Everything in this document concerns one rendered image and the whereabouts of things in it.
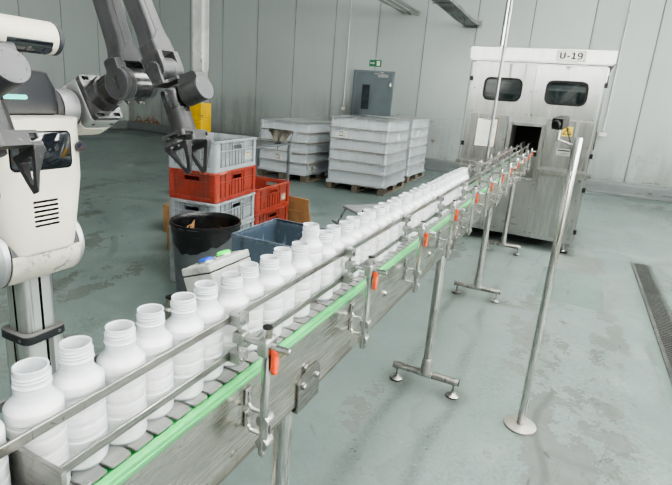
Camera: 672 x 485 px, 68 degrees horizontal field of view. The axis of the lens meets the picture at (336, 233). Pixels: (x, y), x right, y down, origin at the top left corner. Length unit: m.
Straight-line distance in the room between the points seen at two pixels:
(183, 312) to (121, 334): 0.12
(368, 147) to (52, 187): 6.83
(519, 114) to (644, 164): 5.87
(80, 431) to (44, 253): 0.69
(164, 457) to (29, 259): 0.67
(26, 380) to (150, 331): 0.18
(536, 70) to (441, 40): 6.12
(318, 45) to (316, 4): 0.92
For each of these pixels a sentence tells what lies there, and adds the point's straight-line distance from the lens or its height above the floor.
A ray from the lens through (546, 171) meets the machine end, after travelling 5.76.
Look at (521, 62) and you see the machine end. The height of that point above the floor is 1.96.
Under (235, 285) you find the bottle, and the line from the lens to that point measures 0.86.
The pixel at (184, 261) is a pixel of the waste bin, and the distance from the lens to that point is 3.22.
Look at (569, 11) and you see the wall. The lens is 11.45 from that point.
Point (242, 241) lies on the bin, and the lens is 1.87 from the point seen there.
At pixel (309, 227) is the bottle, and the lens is 1.09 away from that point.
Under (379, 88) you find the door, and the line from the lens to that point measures 12.03.
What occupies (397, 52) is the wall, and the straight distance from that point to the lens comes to 12.00.
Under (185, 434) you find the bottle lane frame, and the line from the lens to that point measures 0.82.
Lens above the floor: 1.47
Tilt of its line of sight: 15 degrees down
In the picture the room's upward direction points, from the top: 5 degrees clockwise
